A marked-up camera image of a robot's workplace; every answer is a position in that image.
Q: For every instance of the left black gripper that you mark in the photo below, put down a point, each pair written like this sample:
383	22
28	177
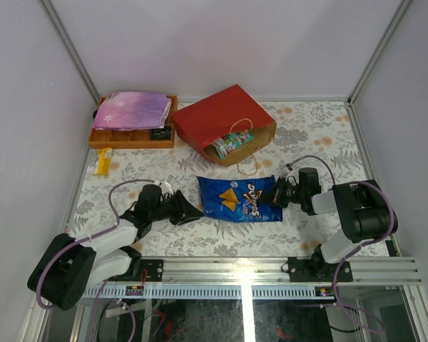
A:
178	207

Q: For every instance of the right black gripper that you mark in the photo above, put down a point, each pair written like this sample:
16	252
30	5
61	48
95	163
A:
275	195

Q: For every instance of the blue Doritos chip bag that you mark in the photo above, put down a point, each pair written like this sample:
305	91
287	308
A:
238	200

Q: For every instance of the red paper bag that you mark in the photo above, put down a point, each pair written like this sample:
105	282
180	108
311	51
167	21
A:
231	110

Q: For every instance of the yellow snack packet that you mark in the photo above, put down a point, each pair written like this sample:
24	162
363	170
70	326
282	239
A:
103	161

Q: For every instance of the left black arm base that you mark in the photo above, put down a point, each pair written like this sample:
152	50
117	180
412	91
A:
146	270

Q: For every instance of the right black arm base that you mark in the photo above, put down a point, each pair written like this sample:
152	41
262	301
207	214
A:
302	270

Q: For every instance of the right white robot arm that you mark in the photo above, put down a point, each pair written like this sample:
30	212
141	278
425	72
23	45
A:
366	217

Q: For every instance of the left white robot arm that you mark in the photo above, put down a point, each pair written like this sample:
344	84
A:
72	264

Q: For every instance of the teal snack packet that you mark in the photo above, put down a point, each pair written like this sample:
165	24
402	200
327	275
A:
230	142

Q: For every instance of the wooden compartment tray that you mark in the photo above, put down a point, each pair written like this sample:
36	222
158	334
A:
134	139

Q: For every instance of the dark patterned cloth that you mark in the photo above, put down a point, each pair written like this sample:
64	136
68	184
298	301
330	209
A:
161	134

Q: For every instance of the purple star cloth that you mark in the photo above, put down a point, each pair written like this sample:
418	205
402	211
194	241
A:
131	110

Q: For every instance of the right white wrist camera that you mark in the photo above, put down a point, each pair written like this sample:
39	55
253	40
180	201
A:
291	175

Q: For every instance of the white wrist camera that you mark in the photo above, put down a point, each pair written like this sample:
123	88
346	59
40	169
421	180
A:
166	187
291	175

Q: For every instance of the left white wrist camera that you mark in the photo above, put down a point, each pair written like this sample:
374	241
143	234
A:
166	187

